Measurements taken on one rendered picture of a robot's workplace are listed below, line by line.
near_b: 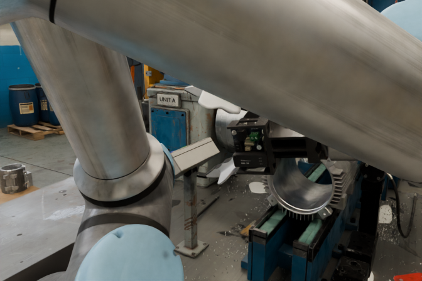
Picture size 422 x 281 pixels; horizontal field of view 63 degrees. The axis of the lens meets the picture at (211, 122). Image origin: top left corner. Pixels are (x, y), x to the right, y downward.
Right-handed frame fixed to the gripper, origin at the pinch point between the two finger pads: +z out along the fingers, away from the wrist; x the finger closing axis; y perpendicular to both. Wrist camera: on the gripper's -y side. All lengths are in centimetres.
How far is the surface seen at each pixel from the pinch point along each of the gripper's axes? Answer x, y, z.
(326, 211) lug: 30.0, -22.0, -14.9
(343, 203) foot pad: 29.9, -25.2, -18.1
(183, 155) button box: 12.8, -16.7, 14.8
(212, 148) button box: 16.4, -27.2, 12.6
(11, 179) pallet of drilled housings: 79, -108, 242
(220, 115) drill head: 20, -61, 25
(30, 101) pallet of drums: 62, -296, 443
